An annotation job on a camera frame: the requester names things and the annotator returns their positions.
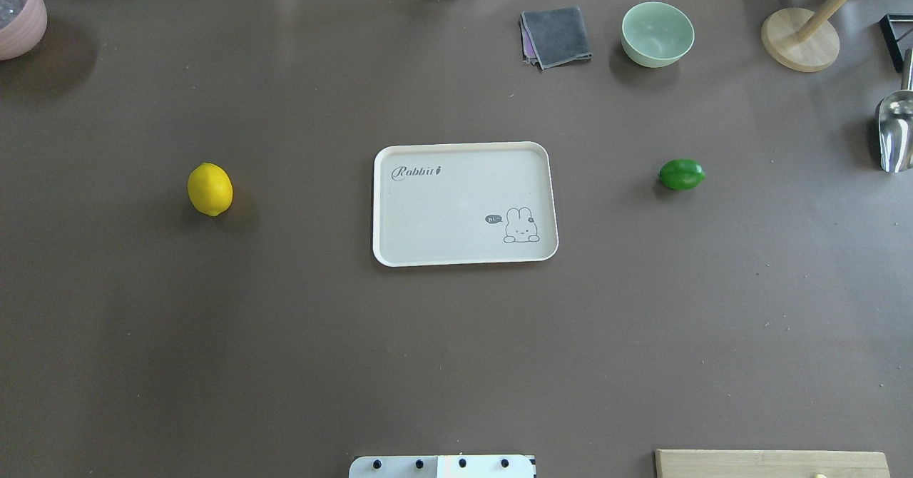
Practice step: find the bamboo cutting board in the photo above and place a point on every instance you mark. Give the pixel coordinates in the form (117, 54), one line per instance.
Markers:
(716, 463)

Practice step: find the beige rabbit tray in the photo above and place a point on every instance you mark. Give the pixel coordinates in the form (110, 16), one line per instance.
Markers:
(463, 203)

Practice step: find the light green bowl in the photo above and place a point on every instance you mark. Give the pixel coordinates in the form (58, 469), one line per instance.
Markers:
(656, 34)

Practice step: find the steel scoop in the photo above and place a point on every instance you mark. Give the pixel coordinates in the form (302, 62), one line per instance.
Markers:
(894, 122)

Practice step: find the yellow lemon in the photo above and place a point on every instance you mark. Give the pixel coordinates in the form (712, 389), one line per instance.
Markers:
(209, 189)

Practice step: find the grey folded cloth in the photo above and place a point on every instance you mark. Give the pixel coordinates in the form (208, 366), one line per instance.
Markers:
(559, 36)

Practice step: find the wooden mug stand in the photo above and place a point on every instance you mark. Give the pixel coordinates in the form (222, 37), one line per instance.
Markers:
(803, 40)

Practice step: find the green lime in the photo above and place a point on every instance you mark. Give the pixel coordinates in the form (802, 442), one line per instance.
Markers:
(681, 174)

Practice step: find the purple cloth under grey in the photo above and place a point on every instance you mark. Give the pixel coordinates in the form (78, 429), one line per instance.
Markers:
(529, 53)

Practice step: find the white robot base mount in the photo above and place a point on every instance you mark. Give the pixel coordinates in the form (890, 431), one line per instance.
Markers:
(454, 465)

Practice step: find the pink ribbed cup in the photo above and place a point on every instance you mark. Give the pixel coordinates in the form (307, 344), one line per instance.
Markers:
(23, 24)

